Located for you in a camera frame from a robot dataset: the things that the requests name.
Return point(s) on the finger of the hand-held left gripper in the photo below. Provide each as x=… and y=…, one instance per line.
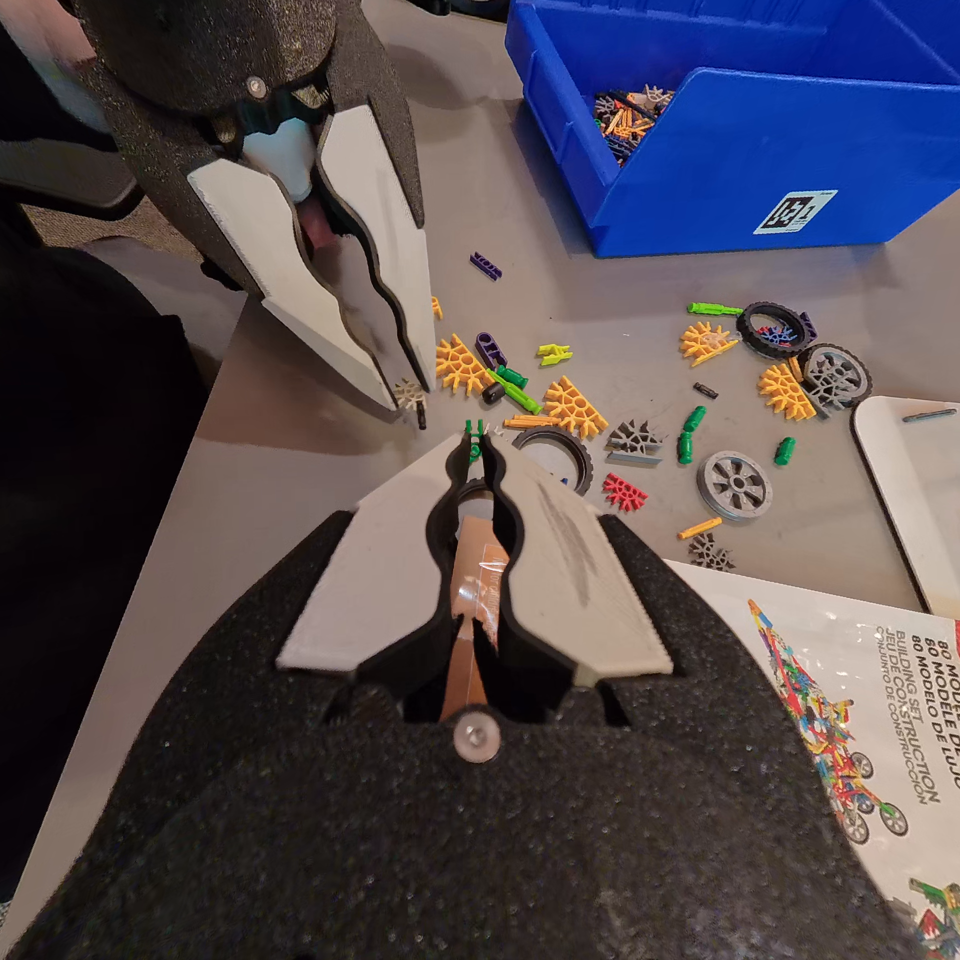
x=262, y=232
x=382, y=225

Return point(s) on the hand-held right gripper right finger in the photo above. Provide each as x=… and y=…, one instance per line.
x=585, y=592

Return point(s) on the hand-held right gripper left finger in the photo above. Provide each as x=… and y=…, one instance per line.
x=360, y=592

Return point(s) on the green clip connector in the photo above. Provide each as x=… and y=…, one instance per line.
x=474, y=441

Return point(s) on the person's left hand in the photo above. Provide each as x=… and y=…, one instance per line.
x=319, y=225

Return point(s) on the red fan connector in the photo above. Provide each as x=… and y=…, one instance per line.
x=624, y=491

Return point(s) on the flat purple connector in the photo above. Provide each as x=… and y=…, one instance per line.
x=485, y=265

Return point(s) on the yellow rod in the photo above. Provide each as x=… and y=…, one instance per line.
x=699, y=529

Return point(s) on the dark grey snowflake connector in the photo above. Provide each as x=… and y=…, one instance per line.
x=710, y=553

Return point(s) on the black rubber tyre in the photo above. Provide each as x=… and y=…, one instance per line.
x=581, y=457
x=750, y=315

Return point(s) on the grey rod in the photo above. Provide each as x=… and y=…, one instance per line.
x=634, y=455
x=928, y=415

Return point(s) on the purple round-hole connector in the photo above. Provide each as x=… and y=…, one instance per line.
x=489, y=346

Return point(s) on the dark grey fan connector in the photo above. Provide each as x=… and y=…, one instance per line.
x=634, y=435

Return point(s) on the green rod piece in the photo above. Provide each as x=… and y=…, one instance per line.
x=684, y=448

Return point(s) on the orange rod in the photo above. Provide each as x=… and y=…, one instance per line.
x=529, y=421

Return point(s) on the grey wheel hub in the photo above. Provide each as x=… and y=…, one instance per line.
x=735, y=485

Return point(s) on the dark green short connector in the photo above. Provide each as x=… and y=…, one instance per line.
x=512, y=375

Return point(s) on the small black cylinder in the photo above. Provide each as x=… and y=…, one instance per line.
x=493, y=392

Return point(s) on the lime green rod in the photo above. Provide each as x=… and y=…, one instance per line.
x=716, y=308
x=521, y=397

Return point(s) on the yellow-green clip connector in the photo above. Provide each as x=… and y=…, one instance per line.
x=555, y=353

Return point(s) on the short black rod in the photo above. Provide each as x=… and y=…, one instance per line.
x=705, y=390

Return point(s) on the printed instruction booklet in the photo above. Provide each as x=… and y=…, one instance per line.
x=825, y=675

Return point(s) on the pile of mixed construction pieces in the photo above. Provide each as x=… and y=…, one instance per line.
x=626, y=120

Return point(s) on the person's dark clothing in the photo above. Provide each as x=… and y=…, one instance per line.
x=90, y=525

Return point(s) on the yellow fan connector clear piece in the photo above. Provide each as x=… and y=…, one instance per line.
x=705, y=341

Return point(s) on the blue connector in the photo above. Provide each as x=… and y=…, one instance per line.
x=776, y=335

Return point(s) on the grey wheel with tyre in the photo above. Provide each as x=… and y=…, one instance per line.
x=834, y=375

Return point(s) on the white tray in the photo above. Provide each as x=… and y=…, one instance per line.
x=915, y=510

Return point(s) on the blue storage bin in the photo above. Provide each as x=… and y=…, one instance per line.
x=750, y=150

